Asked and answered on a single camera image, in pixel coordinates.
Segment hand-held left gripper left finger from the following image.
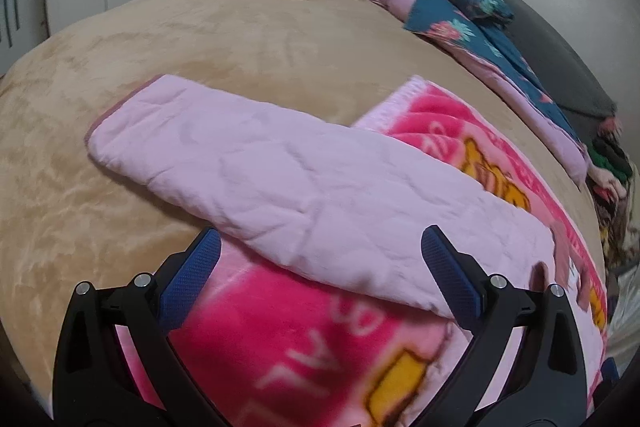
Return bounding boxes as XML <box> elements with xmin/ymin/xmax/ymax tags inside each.
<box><xmin>52</xmin><ymin>228</ymin><xmax>228</xmax><ymax>427</ymax></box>

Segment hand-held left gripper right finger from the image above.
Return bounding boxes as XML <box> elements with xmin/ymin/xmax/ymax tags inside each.
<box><xmin>414</xmin><ymin>225</ymin><xmax>588</xmax><ymax>427</ymax></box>

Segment light pink quilted garment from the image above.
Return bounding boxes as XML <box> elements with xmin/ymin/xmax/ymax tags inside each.
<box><xmin>85</xmin><ymin>74</ymin><xmax>563</xmax><ymax>323</ymax></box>

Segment pile of assorted clothes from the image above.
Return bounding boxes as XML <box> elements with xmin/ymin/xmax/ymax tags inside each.
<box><xmin>585</xmin><ymin>117</ymin><xmax>640</xmax><ymax>273</ymax></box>

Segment pink cartoon printed blanket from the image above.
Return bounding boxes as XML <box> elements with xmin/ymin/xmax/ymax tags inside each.
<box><xmin>112</xmin><ymin>76</ymin><xmax>611</xmax><ymax>427</ymax></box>

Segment beige plush bed blanket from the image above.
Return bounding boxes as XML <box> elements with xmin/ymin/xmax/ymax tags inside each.
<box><xmin>0</xmin><ymin>0</ymin><xmax>608</xmax><ymax>423</ymax></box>

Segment teal floral quilt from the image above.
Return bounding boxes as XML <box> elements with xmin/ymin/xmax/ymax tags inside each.
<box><xmin>356</xmin><ymin>0</ymin><xmax>591</xmax><ymax>190</ymax></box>

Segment grey headboard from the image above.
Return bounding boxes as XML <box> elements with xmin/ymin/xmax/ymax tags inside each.
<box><xmin>324</xmin><ymin>0</ymin><xmax>618</xmax><ymax>142</ymax></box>

